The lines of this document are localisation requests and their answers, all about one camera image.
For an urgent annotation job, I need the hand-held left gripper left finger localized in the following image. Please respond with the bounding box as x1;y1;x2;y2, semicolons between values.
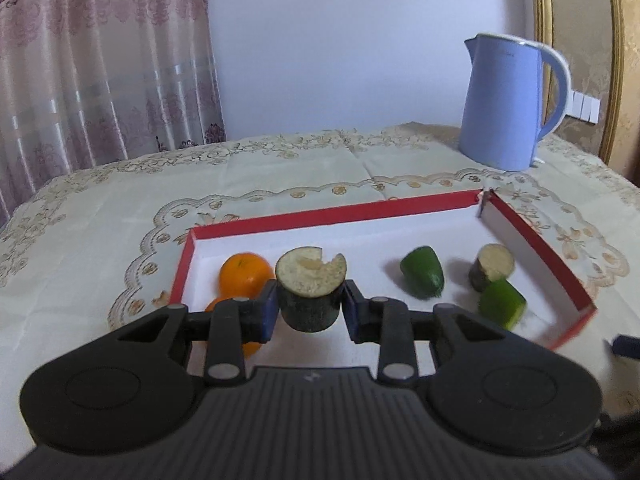
112;279;279;386

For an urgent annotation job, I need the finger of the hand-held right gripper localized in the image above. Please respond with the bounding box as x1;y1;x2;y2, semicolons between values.
605;334;640;359

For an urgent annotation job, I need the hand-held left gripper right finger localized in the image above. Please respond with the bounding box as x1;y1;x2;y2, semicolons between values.
341;279;508;386

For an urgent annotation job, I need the orange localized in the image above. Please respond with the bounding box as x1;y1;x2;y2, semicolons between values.
204;295;263;359
219;252;277;298

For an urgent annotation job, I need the cucumber chunk with notch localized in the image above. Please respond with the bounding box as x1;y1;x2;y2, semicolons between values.
275;246;348;333

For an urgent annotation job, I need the red cardboard tray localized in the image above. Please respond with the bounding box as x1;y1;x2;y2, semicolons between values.
169;189;598;376

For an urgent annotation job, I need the green cucumber piece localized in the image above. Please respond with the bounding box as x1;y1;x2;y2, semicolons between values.
478;279;527;331
400;245;445;301

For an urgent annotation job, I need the cucumber slice pale face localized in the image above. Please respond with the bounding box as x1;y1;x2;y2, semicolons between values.
468;243;516;293

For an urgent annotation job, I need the beige embroidered tablecloth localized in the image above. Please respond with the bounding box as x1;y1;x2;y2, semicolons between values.
0;121;640;480

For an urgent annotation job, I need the blue electric kettle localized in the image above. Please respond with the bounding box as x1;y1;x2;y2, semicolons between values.
458;32;572;173

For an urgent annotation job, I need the pink patterned curtain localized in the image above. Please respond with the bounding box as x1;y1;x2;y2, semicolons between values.
0;0;227;221

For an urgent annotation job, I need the white wall switch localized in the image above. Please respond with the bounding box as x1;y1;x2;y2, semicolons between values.
570;91;600;123

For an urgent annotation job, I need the gold wall moulding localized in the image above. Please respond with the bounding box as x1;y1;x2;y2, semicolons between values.
529;0;563;136
597;0;632;163

